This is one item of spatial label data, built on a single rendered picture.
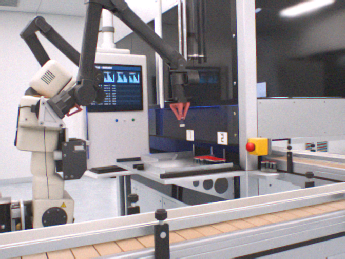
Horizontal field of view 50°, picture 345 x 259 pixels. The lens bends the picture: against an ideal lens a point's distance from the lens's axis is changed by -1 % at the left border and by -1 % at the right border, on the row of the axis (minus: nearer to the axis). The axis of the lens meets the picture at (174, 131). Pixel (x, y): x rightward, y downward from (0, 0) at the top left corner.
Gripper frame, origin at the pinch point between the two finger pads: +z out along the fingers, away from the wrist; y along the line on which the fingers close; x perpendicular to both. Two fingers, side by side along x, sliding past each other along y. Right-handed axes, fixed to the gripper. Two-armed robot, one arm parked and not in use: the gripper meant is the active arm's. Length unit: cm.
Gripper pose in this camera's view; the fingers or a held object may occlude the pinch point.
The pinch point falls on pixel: (180, 118)
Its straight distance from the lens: 166.9
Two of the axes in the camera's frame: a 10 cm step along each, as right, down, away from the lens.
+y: 7.4, -0.8, 6.7
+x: -6.7, 0.6, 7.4
